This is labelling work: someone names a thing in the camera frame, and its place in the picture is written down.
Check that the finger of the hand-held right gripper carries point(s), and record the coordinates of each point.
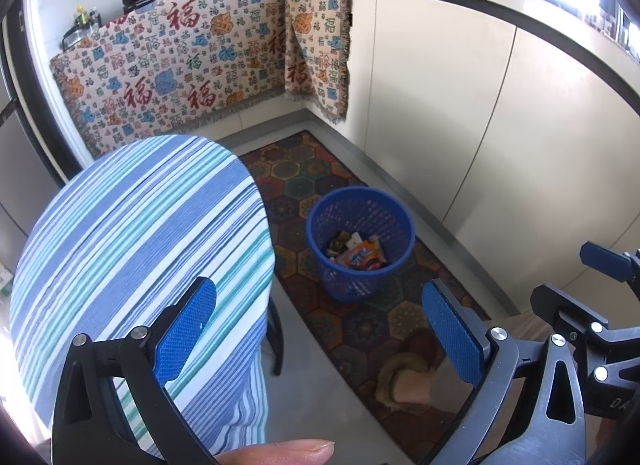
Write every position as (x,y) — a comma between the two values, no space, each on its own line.
(560,307)
(605,262)

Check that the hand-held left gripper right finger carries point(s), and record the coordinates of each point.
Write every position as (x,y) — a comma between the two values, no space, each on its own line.
(452,335)

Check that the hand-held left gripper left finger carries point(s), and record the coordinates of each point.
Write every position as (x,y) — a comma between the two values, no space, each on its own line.
(182,335)

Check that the orange snack bag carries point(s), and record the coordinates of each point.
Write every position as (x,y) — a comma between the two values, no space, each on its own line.
(360,257)

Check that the blue plastic waste basket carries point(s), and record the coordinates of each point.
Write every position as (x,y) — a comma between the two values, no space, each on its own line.
(325,275)

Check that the gold dark wrapper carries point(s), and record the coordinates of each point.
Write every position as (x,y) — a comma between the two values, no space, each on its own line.
(339,244)

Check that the person's left hand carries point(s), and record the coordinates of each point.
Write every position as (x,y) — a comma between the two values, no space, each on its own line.
(280,454)

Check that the person's foot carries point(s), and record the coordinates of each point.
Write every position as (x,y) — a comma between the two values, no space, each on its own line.
(412,387)

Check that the patterned floor mat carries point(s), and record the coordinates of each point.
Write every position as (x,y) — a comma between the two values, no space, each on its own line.
(350,325)

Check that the blue striped tablecloth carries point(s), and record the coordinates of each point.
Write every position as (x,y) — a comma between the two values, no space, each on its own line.
(140,225)

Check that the white kitchen counter cabinet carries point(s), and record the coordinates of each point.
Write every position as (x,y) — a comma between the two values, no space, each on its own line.
(450,95)

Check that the large printed blanket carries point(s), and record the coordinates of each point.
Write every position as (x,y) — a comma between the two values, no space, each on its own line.
(175,80)

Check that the small printed blanket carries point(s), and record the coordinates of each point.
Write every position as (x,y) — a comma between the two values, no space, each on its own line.
(317,45)

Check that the dark sauce bottle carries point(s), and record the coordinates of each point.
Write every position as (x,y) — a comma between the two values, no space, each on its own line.
(96,20)

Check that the cooking oil bottle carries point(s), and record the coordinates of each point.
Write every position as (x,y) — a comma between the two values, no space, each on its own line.
(82,19)

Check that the black door frame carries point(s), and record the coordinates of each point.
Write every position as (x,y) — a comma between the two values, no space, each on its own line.
(30,90)

